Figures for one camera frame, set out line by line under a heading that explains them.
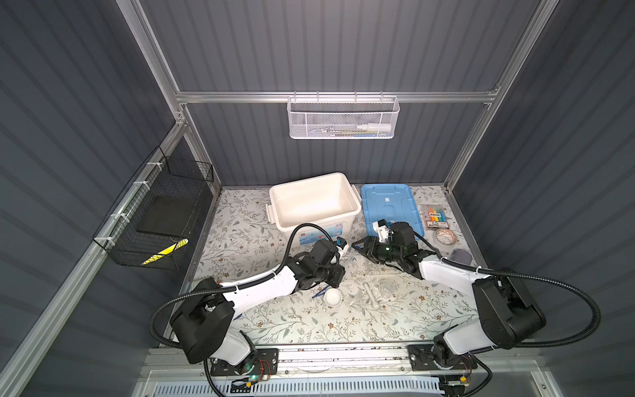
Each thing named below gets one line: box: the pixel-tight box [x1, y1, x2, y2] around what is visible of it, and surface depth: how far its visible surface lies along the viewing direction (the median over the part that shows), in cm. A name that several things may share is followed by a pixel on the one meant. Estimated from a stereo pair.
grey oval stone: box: [448, 248, 473, 266], surface depth 95 cm
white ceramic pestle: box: [363, 282, 382, 311], surface depth 86 cm
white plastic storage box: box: [265, 172, 363, 247], surface depth 102 cm
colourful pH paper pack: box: [426, 206, 450, 230], surface depth 108 cm
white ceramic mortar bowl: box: [323, 287, 344, 307], surface depth 86 cm
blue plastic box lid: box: [361, 183, 425, 238], surface depth 115 cm
